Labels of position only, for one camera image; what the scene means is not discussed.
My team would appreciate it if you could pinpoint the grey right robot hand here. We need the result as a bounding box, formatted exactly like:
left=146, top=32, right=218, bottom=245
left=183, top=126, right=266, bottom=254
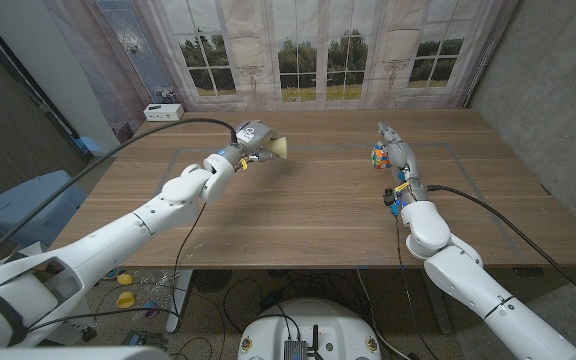
left=377, top=121, right=427, bottom=204

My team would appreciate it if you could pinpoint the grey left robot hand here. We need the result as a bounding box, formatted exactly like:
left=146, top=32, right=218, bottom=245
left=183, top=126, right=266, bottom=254
left=222, top=119, right=282, bottom=167

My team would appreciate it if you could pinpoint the yellow sponge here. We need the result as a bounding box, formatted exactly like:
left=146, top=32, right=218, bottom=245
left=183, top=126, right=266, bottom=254
left=266, top=136, right=289, bottom=160

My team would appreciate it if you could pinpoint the multicoloured rubik's cube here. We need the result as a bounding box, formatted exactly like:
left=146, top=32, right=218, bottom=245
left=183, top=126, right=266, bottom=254
left=370, top=142, right=392, bottom=170

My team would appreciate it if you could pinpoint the white power box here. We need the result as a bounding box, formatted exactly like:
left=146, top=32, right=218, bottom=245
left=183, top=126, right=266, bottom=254
left=142, top=103, right=185, bottom=123

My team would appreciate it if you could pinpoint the printed window backdrop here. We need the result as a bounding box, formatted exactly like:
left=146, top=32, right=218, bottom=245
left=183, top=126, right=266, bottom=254
left=42, top=0, right=522, bottom=146

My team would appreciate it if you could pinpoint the white table leg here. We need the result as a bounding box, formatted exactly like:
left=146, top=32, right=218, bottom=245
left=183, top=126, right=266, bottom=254
left=165, top=269, right=194, bottom=335

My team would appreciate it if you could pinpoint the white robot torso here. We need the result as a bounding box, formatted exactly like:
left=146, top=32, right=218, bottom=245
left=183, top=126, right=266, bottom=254
left=236, top=298, right=383, bottom=360

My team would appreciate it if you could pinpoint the grey electronics box on torso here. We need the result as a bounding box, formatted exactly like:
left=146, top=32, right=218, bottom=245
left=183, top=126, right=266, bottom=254
left=282, top=339, right=309, bottom=360

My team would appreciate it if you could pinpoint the blue plastic bin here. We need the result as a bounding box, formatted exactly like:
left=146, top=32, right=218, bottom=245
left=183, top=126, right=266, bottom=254
left=0, top=169, right=88, bottom=247

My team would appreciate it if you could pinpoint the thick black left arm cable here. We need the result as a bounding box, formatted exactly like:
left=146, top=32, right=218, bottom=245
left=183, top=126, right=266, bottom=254
left=0, top=117, right=239, bottom=279

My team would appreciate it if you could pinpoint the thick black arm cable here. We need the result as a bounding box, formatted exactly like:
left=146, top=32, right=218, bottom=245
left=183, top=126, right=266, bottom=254
left=0, top=117, right=239, bottom=279
left=426, top=184, right=576, bottom=314

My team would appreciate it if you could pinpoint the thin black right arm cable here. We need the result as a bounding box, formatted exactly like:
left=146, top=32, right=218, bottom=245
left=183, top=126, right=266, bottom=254
left=393, top=214, right=440, bottom=360

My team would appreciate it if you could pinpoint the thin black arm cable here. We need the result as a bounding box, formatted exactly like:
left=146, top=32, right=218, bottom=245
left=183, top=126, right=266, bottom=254
left=393, top=214, right=440, bottom=360
left=171, top=201, right=208, bottom=317

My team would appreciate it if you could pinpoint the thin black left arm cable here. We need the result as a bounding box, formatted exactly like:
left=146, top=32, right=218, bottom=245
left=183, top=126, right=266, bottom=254
left=171, top=201, right=208, bottom=317

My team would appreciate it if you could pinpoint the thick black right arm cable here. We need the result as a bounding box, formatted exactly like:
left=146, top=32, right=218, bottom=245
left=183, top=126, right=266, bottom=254
left=426, top=184, right=576, bottom=314

